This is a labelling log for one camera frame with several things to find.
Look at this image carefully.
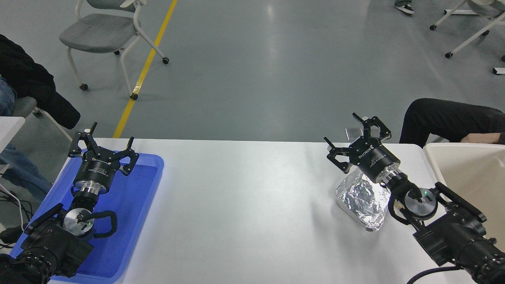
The blue plastic tray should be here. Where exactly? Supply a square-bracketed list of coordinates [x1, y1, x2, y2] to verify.
[9, 152, 165, 284]

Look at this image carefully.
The grey seat white-frame chair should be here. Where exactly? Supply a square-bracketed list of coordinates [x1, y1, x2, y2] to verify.
[59, 0, 170, 101]

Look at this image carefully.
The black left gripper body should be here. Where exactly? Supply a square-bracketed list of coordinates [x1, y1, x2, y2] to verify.
[75, 148, 121, 187]

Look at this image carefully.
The white floor cable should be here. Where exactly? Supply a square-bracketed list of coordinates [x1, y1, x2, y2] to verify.
[0, 183, 25, 232]

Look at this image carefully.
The white wheeled chair frame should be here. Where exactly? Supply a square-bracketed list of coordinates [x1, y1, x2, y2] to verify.
[429, 0, 505, 62]

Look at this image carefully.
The small black floor object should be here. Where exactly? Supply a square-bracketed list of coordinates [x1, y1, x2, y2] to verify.
[0, 224, 29, 244]

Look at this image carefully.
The seated person by bin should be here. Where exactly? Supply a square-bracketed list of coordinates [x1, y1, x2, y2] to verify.
[399, 98, 505, 145]

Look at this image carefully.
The grey chair under person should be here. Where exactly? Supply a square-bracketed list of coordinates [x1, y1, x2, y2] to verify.
[11, 96, 75, 143]

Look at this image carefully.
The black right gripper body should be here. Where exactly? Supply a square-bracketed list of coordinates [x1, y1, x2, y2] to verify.
[352, 136, 401, 179]

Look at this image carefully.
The large pale bin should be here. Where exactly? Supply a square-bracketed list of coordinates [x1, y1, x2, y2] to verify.
[423, 142, 505, 250]

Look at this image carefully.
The seated person with crossed arms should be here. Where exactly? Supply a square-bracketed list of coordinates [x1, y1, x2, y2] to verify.
[0, 34, 81, 204]

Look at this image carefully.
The white side table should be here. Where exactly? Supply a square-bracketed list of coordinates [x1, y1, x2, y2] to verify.
[0, 116, 26, 153]

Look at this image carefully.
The person's hand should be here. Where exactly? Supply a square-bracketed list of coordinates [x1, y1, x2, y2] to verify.
[461, 133, 502, 145]

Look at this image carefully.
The crumpled foil tray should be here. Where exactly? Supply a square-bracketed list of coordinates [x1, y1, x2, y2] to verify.
[335, 168, 393, 232]

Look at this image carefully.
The walking person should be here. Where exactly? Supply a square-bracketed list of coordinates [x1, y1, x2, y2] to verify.
[394, 0, 415, 15]

